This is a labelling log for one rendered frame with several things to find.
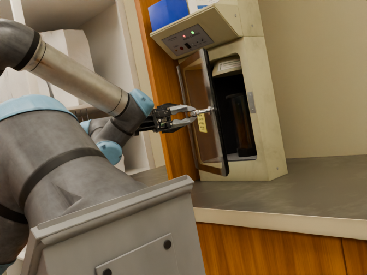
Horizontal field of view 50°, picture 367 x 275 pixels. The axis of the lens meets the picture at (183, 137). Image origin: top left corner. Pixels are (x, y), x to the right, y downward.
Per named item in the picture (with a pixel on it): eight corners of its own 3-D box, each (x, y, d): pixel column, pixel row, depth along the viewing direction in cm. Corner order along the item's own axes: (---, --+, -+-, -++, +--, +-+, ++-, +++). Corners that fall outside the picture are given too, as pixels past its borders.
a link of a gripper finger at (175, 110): (200, 108, 121) (172, 116, 119) (194, 110, 127) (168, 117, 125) (197, 99, 121) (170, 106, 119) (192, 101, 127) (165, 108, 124)
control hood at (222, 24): (177, 60, 147) (172, 33, 147) (244, 36, 123) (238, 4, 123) (153, 61, 140) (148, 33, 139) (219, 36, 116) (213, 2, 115)
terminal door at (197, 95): (199, 168, 148) (179, 64, 146) (229, 177, 119) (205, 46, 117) (197, 169, 148) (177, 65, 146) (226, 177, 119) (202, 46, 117)
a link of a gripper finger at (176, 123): (202, 125, 121) (173, 127, 119) (196, 125, 127) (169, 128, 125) (201, 114, 121) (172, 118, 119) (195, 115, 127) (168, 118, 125)
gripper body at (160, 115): (176, 129, 117) (137, 137, 114) (169, 130, 126) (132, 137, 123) (171, 104, 117) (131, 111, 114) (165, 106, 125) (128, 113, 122)
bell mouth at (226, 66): (232, 76, 153) (230, 62, 153) (270, 66, 140) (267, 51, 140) (201, 79, 142) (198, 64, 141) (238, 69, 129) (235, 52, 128)
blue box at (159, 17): (172, 33, 146) (168, 9, 145) (191, 24, 138) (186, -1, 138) (152, 33, 139) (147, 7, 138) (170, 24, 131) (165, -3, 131)
